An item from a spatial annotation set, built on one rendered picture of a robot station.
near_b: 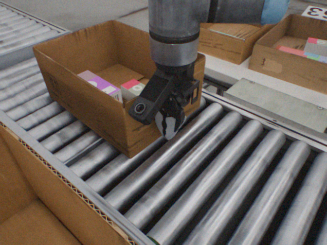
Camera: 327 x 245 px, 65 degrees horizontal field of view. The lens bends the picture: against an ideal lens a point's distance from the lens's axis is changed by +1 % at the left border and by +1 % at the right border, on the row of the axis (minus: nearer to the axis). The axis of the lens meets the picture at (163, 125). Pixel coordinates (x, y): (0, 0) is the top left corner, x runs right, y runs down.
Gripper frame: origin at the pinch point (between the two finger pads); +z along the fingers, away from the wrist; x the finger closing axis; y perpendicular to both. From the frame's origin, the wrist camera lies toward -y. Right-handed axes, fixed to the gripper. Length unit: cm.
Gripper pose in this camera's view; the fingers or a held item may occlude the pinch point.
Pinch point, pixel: (165, 136)
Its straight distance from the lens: 61.0
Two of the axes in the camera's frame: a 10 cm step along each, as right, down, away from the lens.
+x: -7.6, -4.3, 4.8
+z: 0.0, 7.4, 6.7
